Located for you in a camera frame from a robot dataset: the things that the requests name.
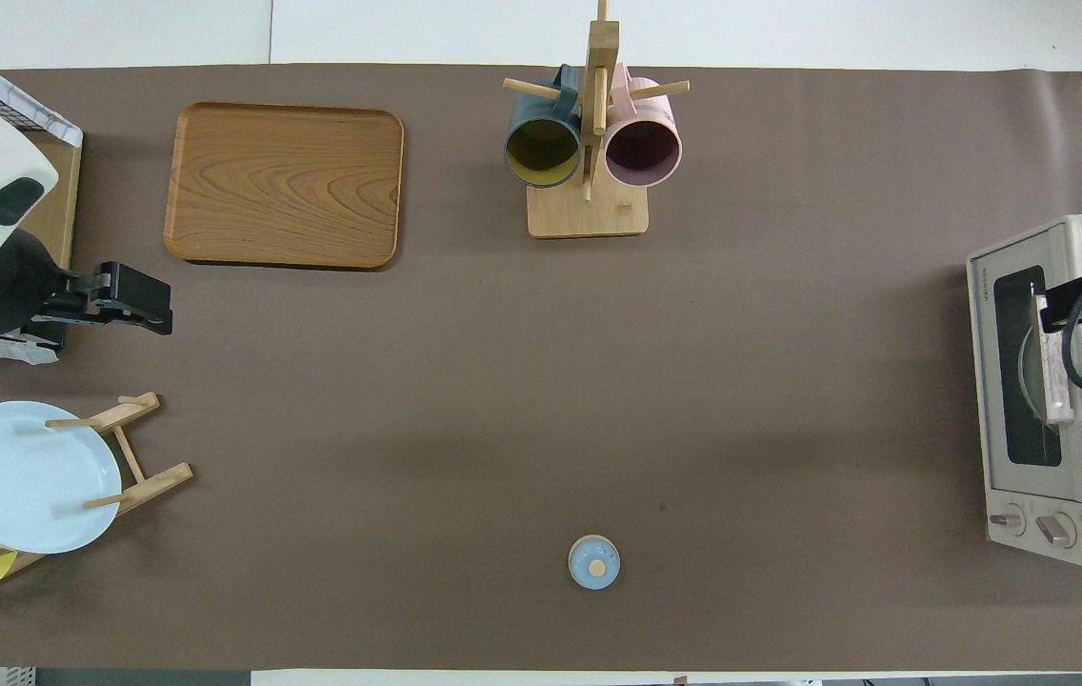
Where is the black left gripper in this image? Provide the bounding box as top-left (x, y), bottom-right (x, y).
top-left (0, 229), bottom-right (175, 351)

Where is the mint green plate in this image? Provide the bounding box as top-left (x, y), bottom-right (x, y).
top-left (1017, 327), bottom-right (1049, 422)

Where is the toaster oven glass door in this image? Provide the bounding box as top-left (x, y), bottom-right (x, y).
top-left (970, 224), bottom-right (1082, 506)

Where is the light wooden shelf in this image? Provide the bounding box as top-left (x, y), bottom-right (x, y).
top-left (0, 76), bottom-right (83, 272)

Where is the wooden plate rack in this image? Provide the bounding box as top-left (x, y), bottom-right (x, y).
top-left (0, 391), bottom-right (194, 577)

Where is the light blue plate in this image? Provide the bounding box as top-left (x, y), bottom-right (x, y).
top-left (0, 400), bottom-right (123, 555)

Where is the brown wooden tray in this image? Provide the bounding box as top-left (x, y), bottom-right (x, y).
top-left (163, 102), bottom-right (406, 271)

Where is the brown table mat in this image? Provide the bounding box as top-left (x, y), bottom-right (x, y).
top-left (0, 64), bottom-right (1082, 673)

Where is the pink mug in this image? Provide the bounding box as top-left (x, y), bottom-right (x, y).
top-left (604, 63), bottom-right (684, 189)

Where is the dark blue mug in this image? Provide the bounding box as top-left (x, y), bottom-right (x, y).
top-left (503, 65), bottom-right (585, 190)

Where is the wooden mug rack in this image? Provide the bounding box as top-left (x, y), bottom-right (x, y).
top-left (503, 0), bottom-right (691, 239)

